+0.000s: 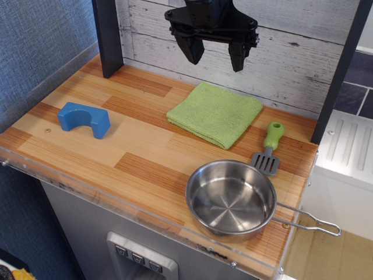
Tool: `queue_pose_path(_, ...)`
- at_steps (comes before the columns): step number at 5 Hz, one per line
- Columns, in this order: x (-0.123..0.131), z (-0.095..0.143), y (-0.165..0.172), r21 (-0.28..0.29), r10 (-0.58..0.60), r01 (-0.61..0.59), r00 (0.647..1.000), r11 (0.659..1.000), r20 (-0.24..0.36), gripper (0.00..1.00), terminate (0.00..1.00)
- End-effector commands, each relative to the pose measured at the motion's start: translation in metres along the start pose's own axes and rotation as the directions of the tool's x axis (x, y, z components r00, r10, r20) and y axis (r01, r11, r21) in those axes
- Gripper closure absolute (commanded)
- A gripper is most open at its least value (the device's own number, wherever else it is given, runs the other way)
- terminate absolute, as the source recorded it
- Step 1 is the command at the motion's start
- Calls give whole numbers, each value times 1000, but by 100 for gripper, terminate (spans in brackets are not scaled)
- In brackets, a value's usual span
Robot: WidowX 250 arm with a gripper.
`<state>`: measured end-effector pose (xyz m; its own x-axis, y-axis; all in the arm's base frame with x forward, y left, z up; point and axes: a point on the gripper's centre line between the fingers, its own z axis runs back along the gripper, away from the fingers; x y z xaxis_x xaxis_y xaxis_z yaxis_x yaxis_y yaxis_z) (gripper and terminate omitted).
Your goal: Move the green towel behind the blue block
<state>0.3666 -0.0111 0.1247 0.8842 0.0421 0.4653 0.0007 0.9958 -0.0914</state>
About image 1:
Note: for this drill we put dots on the green handled grey spatula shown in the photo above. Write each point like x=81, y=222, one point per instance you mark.
x=265, y=161

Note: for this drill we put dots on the blue arch block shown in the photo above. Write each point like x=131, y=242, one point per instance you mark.
x=74, y=115

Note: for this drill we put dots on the white ridged side cabinet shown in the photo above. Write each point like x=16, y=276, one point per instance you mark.
x=340, y=185

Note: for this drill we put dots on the green towel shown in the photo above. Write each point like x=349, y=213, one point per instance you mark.
x=215, y=114

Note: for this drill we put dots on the dark grey left post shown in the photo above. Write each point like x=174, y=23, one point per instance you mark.
x=109, y=42

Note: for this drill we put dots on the grey dispenser button panel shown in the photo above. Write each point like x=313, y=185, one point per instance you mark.
x=132, y=260

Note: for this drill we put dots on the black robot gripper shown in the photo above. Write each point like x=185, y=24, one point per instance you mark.
x=218, y=21

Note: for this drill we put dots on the clear acrylic table guard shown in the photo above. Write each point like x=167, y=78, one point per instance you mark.
x=86, y=214

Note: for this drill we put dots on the steel pan with wire handle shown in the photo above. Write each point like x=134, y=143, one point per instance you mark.
x=232, y=202

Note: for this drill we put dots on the dark grey post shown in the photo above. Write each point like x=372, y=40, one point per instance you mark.
x=357, y=26
x=109, y=42

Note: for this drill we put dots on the dark grey right post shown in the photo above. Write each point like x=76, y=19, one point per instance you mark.
x=357, y=26

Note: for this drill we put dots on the yellow object bottom left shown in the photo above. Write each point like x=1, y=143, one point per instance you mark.
x=22, y=274

